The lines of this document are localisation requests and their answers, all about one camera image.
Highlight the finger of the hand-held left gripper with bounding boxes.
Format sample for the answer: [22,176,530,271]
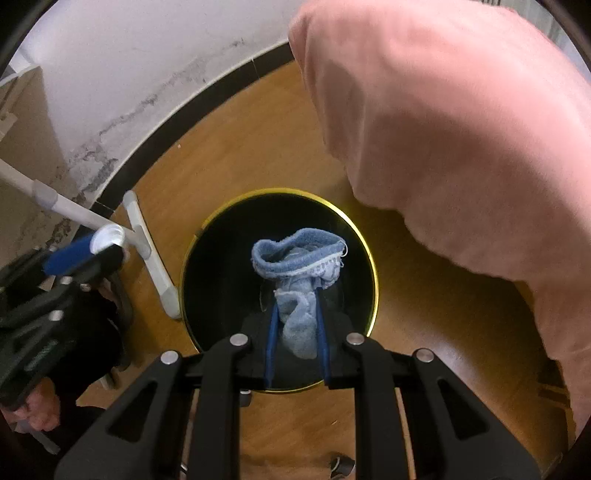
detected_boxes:
[28,232,100,283]
[50,246,127,302]

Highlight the blue terry sock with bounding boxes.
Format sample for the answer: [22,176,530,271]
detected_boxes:
[250,227,348,361]

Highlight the white plastic lid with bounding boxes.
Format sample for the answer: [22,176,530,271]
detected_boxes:
[90,224,126,254]

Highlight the person's left hand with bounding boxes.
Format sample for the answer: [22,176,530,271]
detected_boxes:
[19,381,62,433]

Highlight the black bin with gold rim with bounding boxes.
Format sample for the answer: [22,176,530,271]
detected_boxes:
[179,188,380,395]

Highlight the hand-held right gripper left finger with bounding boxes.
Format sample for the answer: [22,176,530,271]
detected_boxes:
[54,302,280,480]

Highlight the pink blanket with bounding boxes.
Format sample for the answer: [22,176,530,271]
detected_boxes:
[287,0,591,439]

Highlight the black chair caster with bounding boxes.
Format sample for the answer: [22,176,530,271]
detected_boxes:
[325,455,356,479]

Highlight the white tube rack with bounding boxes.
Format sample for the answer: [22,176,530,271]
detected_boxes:
[0,159,182,320]

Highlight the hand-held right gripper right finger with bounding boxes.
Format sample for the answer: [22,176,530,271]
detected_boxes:
[314,286,541,480]

